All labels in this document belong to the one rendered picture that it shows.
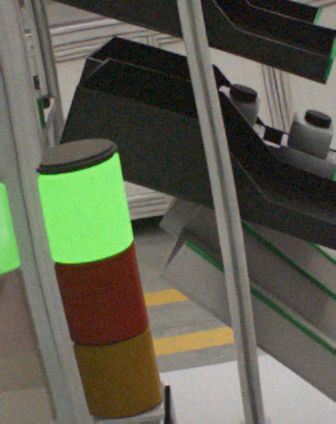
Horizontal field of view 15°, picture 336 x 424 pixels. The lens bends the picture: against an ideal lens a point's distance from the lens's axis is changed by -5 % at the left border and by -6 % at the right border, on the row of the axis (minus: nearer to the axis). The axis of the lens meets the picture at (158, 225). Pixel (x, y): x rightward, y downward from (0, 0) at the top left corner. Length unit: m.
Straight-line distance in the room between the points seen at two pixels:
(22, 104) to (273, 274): 0.65
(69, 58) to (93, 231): 4.31
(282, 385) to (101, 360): 0.97
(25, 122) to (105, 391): 0.16
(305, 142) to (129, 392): 0.63
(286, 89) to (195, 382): 3.38
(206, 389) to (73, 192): 1.03
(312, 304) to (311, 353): 0.13
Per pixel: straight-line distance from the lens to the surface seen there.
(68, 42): 5.00
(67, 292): 0.72
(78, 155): 0.71
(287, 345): 1.21
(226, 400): 1.67
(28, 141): 0.71
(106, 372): 0.74
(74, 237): 0.71
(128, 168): 1.16
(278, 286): 1.32
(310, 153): 1.34
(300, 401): 1.64
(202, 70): 1.10
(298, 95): 5.08
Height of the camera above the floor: 1.59
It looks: 17 degrees down
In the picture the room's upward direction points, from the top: 10 degrees counter-clockwise
